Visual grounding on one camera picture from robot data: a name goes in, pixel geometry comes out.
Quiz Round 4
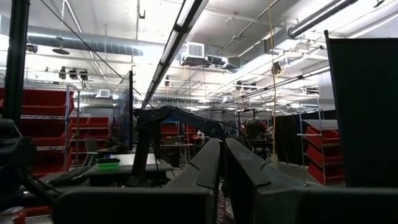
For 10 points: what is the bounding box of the distant black robot station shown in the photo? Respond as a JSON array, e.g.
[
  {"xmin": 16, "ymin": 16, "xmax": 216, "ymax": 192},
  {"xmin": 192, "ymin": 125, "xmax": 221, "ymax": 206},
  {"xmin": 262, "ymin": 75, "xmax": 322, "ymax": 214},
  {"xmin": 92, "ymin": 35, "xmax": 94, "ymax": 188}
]
[{"xmin": 238, "ymin": 108, "xmax": 273, "ymax": 159}]

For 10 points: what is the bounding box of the silver ceiling duct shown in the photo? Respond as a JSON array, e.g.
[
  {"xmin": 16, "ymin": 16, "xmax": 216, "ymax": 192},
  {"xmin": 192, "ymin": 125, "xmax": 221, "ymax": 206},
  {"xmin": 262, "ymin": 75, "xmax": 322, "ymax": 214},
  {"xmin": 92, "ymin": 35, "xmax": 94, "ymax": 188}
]
[{"xmin": 24, "ymin": 30, "xmax": 167, "ymax": 57}]

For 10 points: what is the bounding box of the grey side table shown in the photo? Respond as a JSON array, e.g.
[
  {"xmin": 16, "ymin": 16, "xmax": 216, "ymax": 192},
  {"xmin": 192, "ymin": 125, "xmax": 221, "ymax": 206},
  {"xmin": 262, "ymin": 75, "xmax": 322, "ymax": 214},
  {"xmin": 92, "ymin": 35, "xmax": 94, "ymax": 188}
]
[{"xmin": 40, "ymin": 152, "xmax": 175, "ymax": 187}]

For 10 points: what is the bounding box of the green tray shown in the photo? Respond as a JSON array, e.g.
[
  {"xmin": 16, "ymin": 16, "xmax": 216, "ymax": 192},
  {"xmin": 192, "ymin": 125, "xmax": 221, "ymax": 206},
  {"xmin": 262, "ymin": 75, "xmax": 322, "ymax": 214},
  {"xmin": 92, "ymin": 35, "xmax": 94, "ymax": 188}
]
[{"xmin": 95, "ymin": 157, "xmax": 121, "ymax": 172}]

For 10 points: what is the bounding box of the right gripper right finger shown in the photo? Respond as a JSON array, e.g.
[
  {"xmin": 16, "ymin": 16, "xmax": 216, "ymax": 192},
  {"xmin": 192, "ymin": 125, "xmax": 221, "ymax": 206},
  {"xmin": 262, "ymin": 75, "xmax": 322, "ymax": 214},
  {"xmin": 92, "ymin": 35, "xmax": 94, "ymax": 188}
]
[{"xmin": 224, "ymin": 138, "xmax": 398, "ymax": 224}]

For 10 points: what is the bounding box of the black flat device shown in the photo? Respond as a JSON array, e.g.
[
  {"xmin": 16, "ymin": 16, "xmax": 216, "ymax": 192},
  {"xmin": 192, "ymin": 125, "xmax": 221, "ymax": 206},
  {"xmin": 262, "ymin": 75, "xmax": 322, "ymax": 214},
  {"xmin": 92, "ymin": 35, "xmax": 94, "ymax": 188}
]
[{"xmin": 46, "ymin": 166, "xmax": 93, "ymax": 187}]

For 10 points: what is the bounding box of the ceiling air vent unit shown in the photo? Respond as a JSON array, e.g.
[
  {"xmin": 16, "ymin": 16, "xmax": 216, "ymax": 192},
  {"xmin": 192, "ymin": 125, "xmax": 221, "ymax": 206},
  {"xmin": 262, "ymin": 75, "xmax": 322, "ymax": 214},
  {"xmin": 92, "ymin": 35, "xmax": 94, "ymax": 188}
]
[{"xmin": 180, "ymin": 41, "xmax": 213, "ymax": 68}]

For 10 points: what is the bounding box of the black partition panel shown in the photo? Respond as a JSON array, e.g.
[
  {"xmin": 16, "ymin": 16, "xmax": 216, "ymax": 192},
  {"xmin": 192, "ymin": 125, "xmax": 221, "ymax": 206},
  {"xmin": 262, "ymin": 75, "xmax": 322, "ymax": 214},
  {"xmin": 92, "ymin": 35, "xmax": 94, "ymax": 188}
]
[{"xmin": 323, "ymin": 30, "xmax": 398, "ymax": 189}]

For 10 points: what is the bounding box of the yellow extension cable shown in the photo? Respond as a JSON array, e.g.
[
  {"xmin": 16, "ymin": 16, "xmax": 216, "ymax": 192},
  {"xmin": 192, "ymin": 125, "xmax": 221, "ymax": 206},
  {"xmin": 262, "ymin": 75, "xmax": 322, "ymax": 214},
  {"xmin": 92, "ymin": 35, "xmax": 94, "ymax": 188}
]
[{"xmin": 267, "ymin": 0, "xmax": 279, "ymax": 163}]

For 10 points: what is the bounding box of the wire shelf with red bins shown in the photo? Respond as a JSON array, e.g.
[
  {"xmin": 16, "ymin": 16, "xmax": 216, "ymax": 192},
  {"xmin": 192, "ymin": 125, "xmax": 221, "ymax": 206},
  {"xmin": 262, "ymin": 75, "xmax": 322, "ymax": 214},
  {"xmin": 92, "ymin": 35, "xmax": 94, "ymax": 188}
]
[
  {"xmin": 297, "ymin": 101, "xmax": 345, "ymax": 187},
  {"xmin": 70, "ymin": 115, "xmax": 111, "ymax": 156},
  {"xmin": 0, "ymin": 79, "xmax": 77, "ymax": 178}
]

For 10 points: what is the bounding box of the grey office chair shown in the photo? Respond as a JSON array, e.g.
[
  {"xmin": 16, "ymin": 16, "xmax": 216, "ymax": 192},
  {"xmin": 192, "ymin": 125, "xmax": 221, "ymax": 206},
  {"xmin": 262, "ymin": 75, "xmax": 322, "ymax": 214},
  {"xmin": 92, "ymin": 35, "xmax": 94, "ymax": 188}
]
[{"xmin": 83, "ymin": 136, "xmax": 100, "ymax": 167}]

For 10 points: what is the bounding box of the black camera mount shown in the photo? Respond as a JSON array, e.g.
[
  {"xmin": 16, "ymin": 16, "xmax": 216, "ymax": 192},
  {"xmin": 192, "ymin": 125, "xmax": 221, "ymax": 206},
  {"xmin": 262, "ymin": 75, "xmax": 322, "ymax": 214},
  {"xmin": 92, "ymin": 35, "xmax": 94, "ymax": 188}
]
[{"xmin": 0, "ymin": 117, "xmax": 63, "ymax": 214}]

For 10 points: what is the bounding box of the glass panel with black frame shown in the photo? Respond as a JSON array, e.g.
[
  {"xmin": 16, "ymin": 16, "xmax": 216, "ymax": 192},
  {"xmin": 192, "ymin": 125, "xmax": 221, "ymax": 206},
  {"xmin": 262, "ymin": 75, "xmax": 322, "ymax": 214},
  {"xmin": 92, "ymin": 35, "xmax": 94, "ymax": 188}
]
[{"xmin": 111, "ymin": 70, "xmax": 135, "ymax": 151}]

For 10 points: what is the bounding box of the black rig frame post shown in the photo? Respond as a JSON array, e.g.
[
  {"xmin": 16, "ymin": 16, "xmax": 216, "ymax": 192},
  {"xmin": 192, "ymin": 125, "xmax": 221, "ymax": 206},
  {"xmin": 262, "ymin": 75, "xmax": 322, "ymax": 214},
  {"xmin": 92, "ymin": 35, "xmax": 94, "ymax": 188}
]
[{"xmin": 2, "ymin": 0, "xmax": 31, "ymax": 127}]

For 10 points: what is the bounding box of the long ceiling light strip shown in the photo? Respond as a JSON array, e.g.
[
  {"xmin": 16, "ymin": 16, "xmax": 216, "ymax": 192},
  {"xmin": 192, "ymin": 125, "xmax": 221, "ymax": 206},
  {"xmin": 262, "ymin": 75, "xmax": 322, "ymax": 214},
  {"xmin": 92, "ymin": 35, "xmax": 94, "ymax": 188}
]
[{"xmin": 140, "ymin": 0, "xmax": 210, "ymax": 110}]

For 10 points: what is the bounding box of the black curtain wall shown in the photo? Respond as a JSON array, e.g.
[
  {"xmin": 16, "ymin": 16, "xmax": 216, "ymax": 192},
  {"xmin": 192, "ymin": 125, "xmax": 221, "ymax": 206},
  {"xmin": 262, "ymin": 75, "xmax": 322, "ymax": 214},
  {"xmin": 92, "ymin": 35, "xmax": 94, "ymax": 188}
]
[{"xmin": 272, "ymin": 109, "xmax": 338, "ymax": 166}]

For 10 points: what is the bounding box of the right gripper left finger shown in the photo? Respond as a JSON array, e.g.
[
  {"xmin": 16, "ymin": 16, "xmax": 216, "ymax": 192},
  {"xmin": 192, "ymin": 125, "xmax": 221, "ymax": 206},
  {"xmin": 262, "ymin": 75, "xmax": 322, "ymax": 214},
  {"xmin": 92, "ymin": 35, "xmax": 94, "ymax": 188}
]
[{"xmin": 52, "ymin": 138, "xmax": 221, "ymax": 224}]

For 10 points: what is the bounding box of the red Coca-Cola can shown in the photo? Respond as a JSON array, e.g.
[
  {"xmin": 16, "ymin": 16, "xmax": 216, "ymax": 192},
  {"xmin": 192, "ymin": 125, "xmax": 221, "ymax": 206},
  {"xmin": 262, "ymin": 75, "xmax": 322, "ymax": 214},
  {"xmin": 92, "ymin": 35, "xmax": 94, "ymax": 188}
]
[
  {"xmin": 216, "ymin": 186, "xmax": 236, "ymax": 224},
  {"xmin": 0, "ymin": 206, "xmax": 27, "ymax": 224}
]

